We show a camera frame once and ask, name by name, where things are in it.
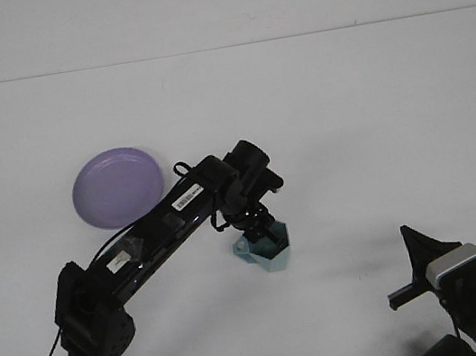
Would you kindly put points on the pale blue hexagonal cup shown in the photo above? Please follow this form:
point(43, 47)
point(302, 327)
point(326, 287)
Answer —
point(275, 261)

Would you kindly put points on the pale purple round plate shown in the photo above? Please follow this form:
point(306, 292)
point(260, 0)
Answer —
point(116, 184)

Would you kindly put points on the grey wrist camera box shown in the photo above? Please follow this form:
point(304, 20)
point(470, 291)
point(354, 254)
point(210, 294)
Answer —
point(455, 262)

